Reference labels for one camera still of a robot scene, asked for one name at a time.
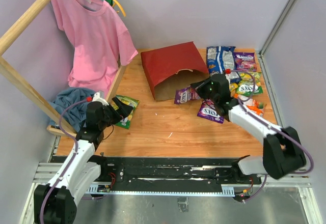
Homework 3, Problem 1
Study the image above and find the blue Doritos chip bag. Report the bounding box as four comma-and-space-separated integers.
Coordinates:
206, 46, 236, 75

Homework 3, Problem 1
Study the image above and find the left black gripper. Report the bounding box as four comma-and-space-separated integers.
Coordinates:
99, 97, 133, 129

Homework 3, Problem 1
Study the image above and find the pink t-shirt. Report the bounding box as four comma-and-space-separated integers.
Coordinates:
51, 0, 138, 95

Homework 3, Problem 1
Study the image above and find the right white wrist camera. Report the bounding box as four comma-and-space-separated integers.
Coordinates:
224, 69, 239, 83

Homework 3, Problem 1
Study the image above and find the green snack packet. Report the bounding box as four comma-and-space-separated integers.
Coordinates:
111, 94, 141, 130
235, 72, 263, 97

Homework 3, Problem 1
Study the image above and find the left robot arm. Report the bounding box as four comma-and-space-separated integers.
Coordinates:
34, 93, 133, 223

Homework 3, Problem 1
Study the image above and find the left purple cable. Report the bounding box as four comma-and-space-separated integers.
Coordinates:
39, 99, 107, 224

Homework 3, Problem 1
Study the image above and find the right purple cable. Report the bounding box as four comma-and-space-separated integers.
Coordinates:
229, 69, 315, 204

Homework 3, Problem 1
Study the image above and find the red paper bag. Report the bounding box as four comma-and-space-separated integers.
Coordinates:
141, 42, 209, 101

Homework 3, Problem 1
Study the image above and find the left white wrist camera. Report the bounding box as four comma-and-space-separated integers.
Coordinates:
86, 91, 108, 106

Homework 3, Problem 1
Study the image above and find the purple cable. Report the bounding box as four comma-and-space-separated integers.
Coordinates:
39, 99, 107, 224
229, 69, 315, 204

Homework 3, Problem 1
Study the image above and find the purple snack packet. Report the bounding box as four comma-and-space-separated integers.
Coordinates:
197, 100, 224, 124
174, 86, 200, 104
234, 52, 257, 72

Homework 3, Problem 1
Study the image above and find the blue cloth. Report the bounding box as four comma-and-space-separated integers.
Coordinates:
49, 88, 96, 132

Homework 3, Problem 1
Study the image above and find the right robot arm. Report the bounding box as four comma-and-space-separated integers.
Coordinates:
191, 74, 307, 183

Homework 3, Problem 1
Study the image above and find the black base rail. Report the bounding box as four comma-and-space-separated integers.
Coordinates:
35, 155, 314, 197

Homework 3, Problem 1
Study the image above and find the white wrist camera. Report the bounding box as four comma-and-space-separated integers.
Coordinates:
86, 91, 108, 106
224, 69, 239, 83

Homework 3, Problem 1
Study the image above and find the wooden clothes rack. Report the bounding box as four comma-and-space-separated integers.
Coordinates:
0, 0, 128, 138

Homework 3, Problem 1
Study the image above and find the orange snack packet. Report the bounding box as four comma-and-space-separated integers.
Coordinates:
234, 93, 267, 118

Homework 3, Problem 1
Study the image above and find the yellow M&M's packet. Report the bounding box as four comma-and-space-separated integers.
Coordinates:
229, 83, 238, 92

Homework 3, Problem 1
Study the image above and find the aluminium frame post right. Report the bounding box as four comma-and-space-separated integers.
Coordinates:
258, 0, 311, 57

